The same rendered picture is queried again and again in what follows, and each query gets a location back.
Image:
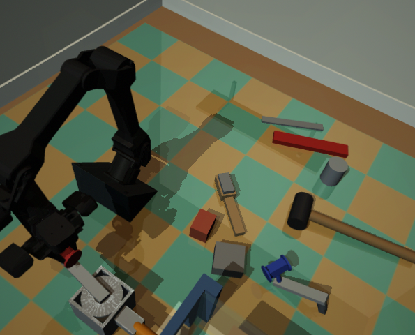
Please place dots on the black mallet with brown handle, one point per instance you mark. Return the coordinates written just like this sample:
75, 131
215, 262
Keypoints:
301, 211

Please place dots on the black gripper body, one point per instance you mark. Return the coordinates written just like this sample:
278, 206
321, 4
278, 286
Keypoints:
16, 260

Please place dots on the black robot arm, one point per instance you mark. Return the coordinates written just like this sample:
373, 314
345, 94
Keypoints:
22, 150

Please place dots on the grey cylinder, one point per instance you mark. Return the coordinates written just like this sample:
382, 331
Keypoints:
333, 171

